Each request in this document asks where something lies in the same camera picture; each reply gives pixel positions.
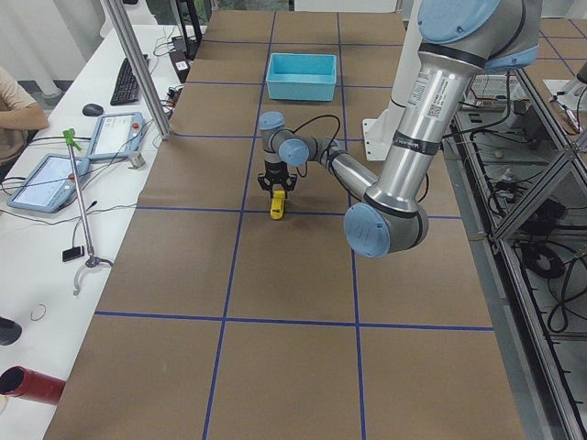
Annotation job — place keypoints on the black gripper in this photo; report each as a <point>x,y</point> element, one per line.
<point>274,171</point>

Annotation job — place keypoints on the yellow beetle toy car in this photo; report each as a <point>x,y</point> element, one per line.
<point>278,199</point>

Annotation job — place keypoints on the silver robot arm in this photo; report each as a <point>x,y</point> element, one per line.
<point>461,39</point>

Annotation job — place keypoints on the light blue plastic bin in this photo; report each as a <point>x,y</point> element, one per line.
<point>302,77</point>

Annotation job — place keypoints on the far teach pendant tablet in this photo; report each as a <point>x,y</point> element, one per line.
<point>116,136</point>

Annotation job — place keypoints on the teach pendant tablet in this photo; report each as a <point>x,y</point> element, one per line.
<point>47,188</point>
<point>116,136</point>

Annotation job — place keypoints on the black keyboard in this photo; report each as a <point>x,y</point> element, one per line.
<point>126,90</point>

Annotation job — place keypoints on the black computer mouse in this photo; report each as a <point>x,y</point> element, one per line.
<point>92,110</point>

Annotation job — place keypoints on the near teach pendant tablet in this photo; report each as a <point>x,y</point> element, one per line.
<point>47,188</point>

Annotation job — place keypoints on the seated person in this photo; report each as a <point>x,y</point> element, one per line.
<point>20,114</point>

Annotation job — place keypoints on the red cylinder tube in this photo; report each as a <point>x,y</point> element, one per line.
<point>31,385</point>

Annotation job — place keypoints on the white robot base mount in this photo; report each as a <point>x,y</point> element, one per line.
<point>378,133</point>

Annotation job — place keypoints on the green handled reacher grabber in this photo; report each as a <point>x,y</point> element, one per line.
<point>92,261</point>

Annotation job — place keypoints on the aluminium frame post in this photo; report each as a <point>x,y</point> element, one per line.
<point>133,52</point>

